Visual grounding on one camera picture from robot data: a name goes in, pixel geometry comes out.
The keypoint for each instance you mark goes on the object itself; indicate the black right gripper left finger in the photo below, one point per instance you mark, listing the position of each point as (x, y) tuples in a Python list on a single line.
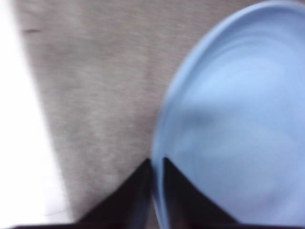
[(128, 198)]

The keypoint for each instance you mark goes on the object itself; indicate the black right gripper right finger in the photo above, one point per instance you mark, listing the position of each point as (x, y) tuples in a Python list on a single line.
[(188, 200)]

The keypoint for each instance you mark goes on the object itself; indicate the blue round plate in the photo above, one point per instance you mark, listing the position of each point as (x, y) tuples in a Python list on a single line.
[(233, 114)]

